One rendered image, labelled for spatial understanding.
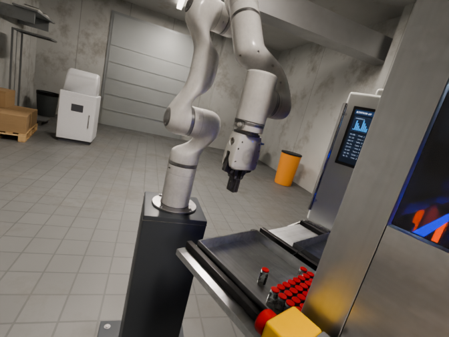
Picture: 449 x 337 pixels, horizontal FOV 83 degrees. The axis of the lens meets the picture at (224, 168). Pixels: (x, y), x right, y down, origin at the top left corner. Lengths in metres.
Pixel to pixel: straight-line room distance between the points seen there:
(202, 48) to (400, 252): 0.84
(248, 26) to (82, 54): 8.01
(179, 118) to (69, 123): 4.73
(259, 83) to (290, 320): 0.51
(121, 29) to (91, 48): 1.01
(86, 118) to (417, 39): 5.37
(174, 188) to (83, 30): 7.91
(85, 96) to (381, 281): 5.38
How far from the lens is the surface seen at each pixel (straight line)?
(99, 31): 8.68
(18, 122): 5.29
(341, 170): 1.51
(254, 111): 0.67
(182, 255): 0.78
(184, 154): 1.00
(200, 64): 0.99
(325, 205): 1.55
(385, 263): 0.42
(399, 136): 0.40
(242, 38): 0.78
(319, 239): 1.13
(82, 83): 5.64
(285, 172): 5.73
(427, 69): 0.41
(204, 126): 1.00
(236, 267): 0.78
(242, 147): 0.68
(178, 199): 1.06
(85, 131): 5.59
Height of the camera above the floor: 1.30
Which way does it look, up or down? 13 degrees down
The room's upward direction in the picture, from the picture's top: 14 degrees clockwise
